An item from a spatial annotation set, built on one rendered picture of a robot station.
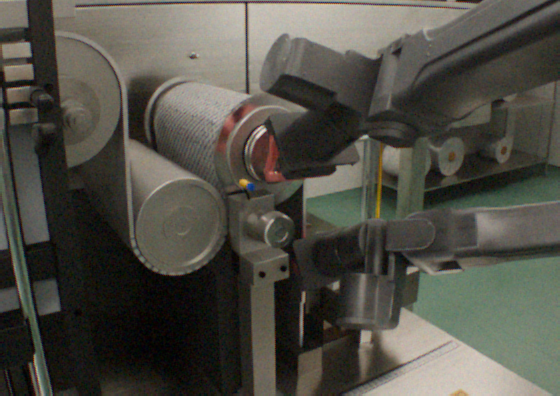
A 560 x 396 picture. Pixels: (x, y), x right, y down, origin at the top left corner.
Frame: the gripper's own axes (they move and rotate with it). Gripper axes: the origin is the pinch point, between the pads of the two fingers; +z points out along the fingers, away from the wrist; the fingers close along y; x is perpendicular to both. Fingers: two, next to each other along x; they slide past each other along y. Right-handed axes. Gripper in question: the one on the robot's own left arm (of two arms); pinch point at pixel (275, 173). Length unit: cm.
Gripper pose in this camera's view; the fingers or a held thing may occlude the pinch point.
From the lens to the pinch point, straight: 66.9
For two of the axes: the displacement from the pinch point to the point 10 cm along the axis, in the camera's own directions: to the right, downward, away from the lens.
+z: -5.0, 4.0, 7.7
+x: -3.2, -9.1, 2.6
